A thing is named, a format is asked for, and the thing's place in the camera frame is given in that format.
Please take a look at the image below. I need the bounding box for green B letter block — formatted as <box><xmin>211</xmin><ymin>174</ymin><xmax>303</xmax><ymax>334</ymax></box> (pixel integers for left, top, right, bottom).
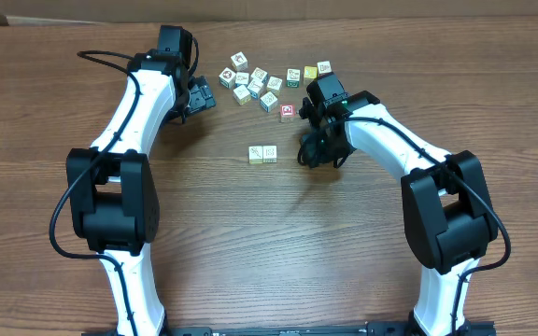
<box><xmin>286</xmin><ymin>68</ymin><xmax>301</xmax><ymax>88</ymax></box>

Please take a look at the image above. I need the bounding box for brown cardboard backdrop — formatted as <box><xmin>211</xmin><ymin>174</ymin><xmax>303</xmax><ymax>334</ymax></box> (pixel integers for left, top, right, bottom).
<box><xmin>0</xmin><ymin>0</ymin><xmax>538</xmax><ymax>25</ymax></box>

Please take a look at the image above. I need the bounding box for blue edged centre block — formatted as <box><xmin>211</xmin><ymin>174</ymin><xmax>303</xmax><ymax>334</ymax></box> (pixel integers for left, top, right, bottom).
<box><xmin>247</xmin><ymin>78</ymin><xmax>264</xmax><ymax>99</ymax></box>

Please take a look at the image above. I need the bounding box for red E block rear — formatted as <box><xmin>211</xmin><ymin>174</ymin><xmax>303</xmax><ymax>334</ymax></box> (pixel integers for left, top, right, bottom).
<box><xmin>279</xmin><ymin>105</ymin><xmax>296</xmax><ymax>123</ymax></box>

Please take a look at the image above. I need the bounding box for yellow G letter block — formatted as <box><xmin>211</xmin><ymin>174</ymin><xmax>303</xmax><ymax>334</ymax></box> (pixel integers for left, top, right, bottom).
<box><xmin>233</xmin><ymin>85</ymin><xmax>251</xmax><ymax>105</ymax></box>

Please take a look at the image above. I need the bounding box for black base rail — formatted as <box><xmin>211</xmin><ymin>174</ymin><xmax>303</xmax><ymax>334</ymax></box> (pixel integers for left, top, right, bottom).
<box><xmin>81</xmin><ymin>319</ymin><xmax>498</xmax><ymax>336</ymax></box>

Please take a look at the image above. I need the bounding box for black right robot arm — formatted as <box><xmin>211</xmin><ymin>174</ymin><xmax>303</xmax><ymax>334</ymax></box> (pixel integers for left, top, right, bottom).
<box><xmin>298</xmin><ymin>73</ymin><xmax>500</xmax><ymax>335</ymax></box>

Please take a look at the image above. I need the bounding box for yellow top hand block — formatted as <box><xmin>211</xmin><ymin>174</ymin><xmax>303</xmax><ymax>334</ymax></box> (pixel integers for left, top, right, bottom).
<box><xmin>303</xmin><ymin>66</ymin><xmax>318</xmax><ymax>85</ymax></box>

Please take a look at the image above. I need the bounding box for blue edged rear block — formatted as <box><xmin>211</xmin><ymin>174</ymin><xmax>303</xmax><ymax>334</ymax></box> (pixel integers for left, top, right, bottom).
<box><xmin>251</xmin><ymin>67</ymin><xmax>269</xmax><ymax>83</ymax></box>

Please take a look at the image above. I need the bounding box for blue edged block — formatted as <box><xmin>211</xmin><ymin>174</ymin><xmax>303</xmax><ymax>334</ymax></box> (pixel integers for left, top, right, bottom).
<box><xmin>251</xmin><ymin>67</ymin><xmax>269</xmax><ymax>83</ymax></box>
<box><xmin>247</xmin><ymin>78</ymin><xmax>264</xmax><ymax>99</ymax></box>

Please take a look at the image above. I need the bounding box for far left cluster block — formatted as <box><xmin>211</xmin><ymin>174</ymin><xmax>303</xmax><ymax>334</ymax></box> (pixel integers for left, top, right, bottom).
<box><xmin>219</xmin><ymin>67</ymin><xmax>236</xmax><ymax>89</ymax></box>

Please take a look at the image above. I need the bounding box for yellow top picture block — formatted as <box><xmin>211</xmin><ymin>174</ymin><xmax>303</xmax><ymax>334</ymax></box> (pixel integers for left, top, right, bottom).
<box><xmin>262</xmin><ymin>146</ymin><xmax>277</xmax><ymax>163</ymax></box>

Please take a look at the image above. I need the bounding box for plain wooden picture block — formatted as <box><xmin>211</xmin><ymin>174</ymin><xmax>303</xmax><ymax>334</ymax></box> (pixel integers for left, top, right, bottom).
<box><xmin>248</xmin><ymin>146</ymin><xmax>263</xmax><ymax>164</ymax></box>

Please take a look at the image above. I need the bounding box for small rear centre block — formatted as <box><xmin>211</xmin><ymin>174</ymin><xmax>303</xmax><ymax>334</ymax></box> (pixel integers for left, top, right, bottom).
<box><xmin>234</xmin><ymin>72</ymin><xmax>250</xmax><ymax>87</ymax></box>

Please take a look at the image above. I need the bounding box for far rear cluster block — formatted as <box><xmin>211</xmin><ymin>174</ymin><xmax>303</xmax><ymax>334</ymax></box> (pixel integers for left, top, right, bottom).
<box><xmin>231</xmin><ymin>51</ymin><xmax>248</xmax><ymax>72</ymax></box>

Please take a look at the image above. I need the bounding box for red number 3 block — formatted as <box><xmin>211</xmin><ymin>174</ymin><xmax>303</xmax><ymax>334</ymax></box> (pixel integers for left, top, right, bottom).
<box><xmin>317</xmin><ymin>61</ymin><xmax>332</xmax><ymax>76</ymax></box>

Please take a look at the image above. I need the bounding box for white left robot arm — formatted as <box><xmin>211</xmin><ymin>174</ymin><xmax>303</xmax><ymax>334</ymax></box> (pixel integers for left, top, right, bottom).
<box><xmin>51</xmin><ymin>25</ymin><xmax>216</xmax><ymax>335</ymax></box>

